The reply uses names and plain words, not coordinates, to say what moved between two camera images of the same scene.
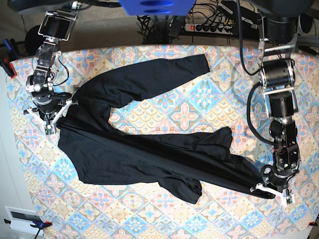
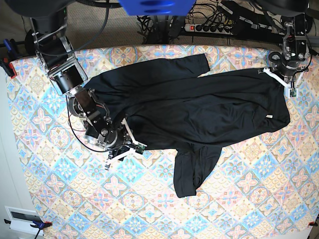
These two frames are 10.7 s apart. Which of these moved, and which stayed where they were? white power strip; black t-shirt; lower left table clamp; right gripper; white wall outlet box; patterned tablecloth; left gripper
Moved: black t-shirt; right gripper; left gripper
Stayed: white wall outlet box; white power strip; patterned tablecloth; lower left table clamp
